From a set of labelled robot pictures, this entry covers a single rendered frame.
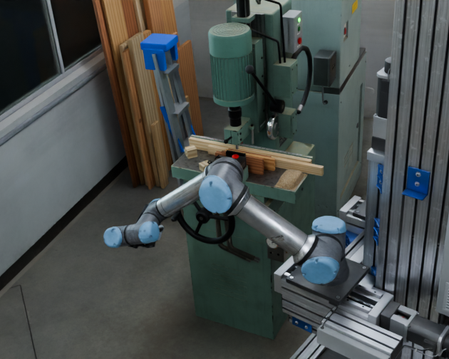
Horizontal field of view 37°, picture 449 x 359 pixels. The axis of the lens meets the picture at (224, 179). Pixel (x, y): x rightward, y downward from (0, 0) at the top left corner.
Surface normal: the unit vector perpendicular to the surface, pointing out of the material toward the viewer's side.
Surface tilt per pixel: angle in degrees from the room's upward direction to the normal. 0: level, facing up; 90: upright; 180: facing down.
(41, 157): 90
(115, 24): 87
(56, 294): 0
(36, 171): 90
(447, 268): 90
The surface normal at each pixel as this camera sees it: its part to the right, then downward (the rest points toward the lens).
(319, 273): -0.18, 0.60
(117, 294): -0.06, -0.85
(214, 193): -0.39, 0.44
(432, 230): -0.62, 0.45
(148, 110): 0.91, 0.11
